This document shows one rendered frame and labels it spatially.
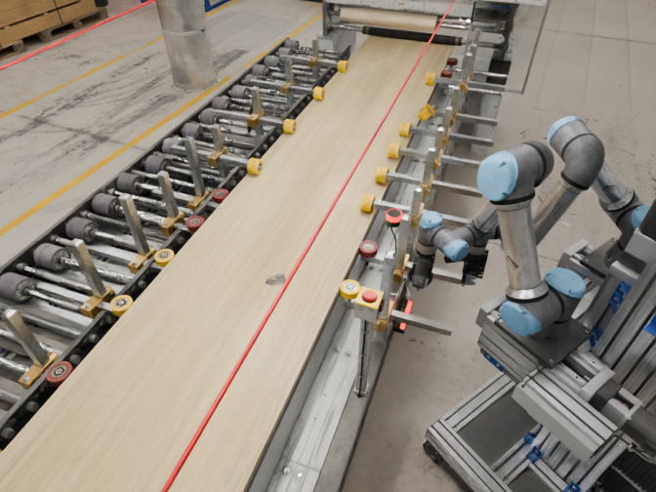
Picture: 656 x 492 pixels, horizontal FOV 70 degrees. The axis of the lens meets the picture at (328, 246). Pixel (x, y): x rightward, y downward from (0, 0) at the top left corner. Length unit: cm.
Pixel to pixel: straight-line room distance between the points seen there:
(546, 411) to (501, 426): 82
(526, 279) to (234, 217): 134
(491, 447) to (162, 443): 143
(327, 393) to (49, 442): 93
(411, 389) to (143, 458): 153
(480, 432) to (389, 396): 52
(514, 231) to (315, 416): 100
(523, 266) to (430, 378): 145
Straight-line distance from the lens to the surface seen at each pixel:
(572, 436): 164
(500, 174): 129
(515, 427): 247
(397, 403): 263
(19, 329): 186
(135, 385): 173
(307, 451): 182
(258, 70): 390
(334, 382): 194
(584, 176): 164
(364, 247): 203
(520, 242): 138
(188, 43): 561
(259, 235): 211
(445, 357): 284
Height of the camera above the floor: 228
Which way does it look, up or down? 42 degrees down
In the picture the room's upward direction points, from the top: straight up
